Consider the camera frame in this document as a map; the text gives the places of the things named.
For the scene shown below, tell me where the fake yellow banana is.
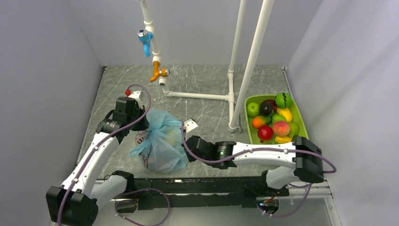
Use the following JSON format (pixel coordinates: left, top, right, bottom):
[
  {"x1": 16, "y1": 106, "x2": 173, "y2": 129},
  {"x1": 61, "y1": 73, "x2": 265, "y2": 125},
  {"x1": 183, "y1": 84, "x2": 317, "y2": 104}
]
[{"x1": 275, "y1": 136, "x2": 292, "y2": 144}]

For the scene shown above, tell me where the fake watermelon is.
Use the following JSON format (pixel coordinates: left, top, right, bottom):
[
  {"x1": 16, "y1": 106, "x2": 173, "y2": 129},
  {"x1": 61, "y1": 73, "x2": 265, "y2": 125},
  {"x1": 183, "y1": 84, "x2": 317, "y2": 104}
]
[{"x1": 274, "y1": 92, "x2": 293, "y2": 108}]

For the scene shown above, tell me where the fake green apple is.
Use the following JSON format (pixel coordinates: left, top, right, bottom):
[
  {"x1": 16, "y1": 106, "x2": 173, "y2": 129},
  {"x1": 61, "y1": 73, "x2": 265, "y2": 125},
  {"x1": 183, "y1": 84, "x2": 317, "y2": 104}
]
[{"x1": 246, "y1": 102, "x2": 260, "y2": 118}]

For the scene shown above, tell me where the white PVC pipe frame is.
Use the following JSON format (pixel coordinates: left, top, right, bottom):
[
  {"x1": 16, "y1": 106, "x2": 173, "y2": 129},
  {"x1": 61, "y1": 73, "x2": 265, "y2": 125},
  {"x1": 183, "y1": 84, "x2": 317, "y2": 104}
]
[{"x1": 139, "y1": 0, "x2": 274, "y2": 133}]

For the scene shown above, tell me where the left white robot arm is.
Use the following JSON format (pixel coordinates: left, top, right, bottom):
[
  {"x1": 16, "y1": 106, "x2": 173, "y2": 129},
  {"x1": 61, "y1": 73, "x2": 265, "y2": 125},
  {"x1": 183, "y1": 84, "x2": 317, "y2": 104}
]
[{"x1": 46, "y1": 96, "x2": 148, "y2": 226}]

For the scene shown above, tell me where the light blue plastic bag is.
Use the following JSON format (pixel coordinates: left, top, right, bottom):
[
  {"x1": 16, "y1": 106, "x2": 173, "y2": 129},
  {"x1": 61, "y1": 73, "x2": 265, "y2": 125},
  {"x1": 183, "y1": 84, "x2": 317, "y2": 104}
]
[{"x1": 129, "y1": 109, "x2": 188, "y2": 173}]

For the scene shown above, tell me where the green plastic basket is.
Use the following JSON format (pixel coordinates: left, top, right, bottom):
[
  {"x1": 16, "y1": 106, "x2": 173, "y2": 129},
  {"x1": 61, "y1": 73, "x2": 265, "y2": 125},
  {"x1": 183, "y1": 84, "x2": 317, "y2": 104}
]
[{"x1": 244, "y1": 95, "x2": 309, "y2": 145}]

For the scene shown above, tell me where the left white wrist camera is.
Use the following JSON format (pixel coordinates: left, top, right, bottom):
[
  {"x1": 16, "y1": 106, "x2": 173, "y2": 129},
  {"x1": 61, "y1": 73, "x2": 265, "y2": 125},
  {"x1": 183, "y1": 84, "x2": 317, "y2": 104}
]
[{"x1": 125, "y1": 89, "x2": 144, "y2": 109}]

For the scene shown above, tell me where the blue plastic tap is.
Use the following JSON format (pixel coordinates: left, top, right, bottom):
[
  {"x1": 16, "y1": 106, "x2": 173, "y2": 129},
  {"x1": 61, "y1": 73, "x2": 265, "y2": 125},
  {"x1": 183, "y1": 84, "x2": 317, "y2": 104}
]
[{"x1": 137, "y1": 29, "x2": 153, "y2": 57}]

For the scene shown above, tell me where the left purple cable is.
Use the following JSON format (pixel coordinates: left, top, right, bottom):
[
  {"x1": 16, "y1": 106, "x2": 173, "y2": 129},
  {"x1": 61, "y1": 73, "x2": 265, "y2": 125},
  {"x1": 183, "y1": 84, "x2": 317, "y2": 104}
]
[{"x1": 56, "y1": 84, "x2": 171, "y2": 226}]

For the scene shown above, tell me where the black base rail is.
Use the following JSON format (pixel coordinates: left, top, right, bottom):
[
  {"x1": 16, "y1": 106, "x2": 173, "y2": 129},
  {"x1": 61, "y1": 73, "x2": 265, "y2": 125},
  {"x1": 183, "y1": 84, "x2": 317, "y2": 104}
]
[{"x1": 116, "y1": 174, "x2": 289, "y2": 210}]

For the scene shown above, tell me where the fake pale green pear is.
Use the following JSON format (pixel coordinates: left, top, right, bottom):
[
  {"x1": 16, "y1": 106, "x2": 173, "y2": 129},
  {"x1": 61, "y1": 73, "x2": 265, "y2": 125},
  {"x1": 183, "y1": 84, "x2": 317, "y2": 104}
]
[{"x1": 288, "y1": 121, "x2": 299, "y2": 138}]

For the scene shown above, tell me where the fake lime green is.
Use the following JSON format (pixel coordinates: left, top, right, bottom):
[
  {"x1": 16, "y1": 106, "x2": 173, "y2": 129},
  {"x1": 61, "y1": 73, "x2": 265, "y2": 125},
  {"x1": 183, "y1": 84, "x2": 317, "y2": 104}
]
[{"x1": 272, "y1": 114, "x2": 286, "y2": 124}]

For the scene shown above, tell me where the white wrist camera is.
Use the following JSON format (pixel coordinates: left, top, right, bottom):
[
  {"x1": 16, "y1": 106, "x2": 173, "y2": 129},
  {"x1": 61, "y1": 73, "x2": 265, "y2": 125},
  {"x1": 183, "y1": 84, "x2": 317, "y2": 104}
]
[
  {"x1": 183, "y1": 119, "x2": 199, "y2": 137},
  {"x1": 125, "y1": 89, "x2": 144, "y2": 109}
]

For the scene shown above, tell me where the orange plastic tap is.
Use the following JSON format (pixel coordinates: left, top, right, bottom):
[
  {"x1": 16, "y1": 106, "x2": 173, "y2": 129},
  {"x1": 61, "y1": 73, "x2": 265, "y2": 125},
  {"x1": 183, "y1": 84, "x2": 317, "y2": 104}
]
[{"x1": 150, "y1": 61, "x2": 170, "y2": 82}]

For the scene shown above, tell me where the fake red pomegranate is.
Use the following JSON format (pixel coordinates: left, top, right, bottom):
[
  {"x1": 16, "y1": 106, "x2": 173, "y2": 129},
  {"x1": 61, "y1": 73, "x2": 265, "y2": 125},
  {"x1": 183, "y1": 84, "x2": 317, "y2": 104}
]
[{"x1": 257, "y1": 125, "x2": 274, "y2": 143}]

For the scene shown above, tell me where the purple cable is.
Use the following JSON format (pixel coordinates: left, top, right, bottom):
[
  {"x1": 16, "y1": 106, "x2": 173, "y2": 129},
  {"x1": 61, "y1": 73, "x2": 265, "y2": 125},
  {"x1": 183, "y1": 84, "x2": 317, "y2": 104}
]
[
  {"x1": 180, "y1": 122, "x2": 337, "y2": 218},
  {"x1": 56, "y1": 84, "x2": 171, "y2": 226}
]

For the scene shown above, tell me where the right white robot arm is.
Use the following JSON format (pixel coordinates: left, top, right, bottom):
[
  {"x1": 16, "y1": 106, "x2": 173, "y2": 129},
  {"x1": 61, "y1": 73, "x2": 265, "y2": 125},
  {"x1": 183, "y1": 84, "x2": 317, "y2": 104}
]
[{"x1": 183, "y1": 136, "x2": 324, "y2": 195}]

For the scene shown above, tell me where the fake peach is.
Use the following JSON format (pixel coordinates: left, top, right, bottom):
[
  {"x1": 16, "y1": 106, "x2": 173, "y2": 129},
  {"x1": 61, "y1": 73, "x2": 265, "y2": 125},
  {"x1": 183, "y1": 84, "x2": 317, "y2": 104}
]
[{"x1": 272, "y1": 121, "x2": 290, "y2": 137}]

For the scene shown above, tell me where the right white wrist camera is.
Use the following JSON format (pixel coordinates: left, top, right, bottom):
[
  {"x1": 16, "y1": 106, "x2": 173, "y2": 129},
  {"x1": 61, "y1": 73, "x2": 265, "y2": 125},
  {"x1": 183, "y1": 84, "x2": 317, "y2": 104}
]
[{"x1": 183, "y1": 119, "x2": 199, "y2": 137}]

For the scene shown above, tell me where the fake yellow lemon in basket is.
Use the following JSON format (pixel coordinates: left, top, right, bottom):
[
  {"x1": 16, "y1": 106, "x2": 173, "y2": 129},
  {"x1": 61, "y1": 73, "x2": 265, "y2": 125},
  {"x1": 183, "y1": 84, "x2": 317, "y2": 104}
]
[{"x1": 277, "y1": 107, "x2": 293, "y2": 123}]

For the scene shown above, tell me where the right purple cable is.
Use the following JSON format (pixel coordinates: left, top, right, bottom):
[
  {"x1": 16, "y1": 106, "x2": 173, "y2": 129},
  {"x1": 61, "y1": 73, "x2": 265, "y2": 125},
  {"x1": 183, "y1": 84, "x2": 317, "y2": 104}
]
[{"x1": 180, "y1": 122, "x2": 337, "y2": 218}]

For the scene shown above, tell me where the fake dark purple fruit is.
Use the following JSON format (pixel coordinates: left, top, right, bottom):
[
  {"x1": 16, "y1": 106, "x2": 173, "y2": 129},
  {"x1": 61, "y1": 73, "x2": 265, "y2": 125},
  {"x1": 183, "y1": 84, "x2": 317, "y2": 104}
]
[{"x1": 259, "y1": 99, "x2": 277, "y2": 116}]

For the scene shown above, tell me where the fake mango orange green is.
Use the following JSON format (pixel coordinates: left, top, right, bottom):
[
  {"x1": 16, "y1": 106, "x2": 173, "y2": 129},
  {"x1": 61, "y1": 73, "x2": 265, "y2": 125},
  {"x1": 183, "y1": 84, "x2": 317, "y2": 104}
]
[{"x1": 252, "y1": 115, "x2": 271, "y2": 129}]

